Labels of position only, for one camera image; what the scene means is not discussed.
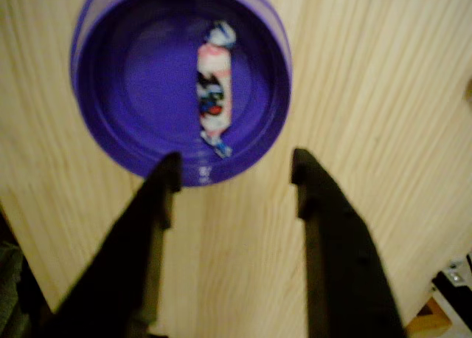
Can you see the white candy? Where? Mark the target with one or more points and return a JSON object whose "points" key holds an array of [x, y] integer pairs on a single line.
{"points": [[215, 90]]}

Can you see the brown wooden frame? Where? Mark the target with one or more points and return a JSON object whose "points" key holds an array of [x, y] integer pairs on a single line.
{"points": [[429, 321]]}

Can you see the purple plastic bowl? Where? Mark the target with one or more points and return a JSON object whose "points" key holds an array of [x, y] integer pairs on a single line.
{"points": [[155, 94]]}

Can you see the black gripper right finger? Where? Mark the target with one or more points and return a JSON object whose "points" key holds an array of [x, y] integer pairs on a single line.
{"points": [[339, 264]]}

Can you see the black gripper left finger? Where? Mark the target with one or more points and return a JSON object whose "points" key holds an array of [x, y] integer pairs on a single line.
{"points": [[125, 249]]}

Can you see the black device with metal clip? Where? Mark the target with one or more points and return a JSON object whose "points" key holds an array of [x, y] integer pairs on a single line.
{"points": [[453, 279]]}

